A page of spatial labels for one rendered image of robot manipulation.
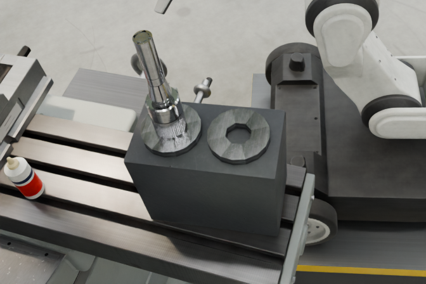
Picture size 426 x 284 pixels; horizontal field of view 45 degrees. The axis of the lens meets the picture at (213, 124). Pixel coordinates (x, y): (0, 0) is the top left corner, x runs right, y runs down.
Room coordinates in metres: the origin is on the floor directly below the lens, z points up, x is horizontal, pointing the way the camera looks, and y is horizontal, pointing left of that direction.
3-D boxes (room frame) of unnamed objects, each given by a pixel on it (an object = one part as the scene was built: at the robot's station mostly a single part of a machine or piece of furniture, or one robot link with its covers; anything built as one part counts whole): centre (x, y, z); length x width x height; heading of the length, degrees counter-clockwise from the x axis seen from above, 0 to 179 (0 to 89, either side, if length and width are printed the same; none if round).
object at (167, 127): (0.46, 0.06, 1.16); 0.05 x 0.05 x 0.06
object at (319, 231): (0.56, -0.16, 0.50); 0.20 x 0.05 x 0.20; 75
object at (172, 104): (0.46, 0.06, 1.19); 0.05 x 0.05 x 0.01
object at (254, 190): (0.44, 0.01, 1.03); 0.22 x 0.12 x 0.20; 69
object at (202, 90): (1.02, 0.03, 0.51); 0.22 x 0.06 x 0.06; 153
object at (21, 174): (0.53, 0.35, 0.99); 0.04 x 0.04 x 0.11
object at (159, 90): (0.46, 0.06, 1.25); 0.03 x 0.03 x 0.11
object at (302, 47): (1.08, -0.30, 0.50); 0.20 x 0.05 x 0.20; 75
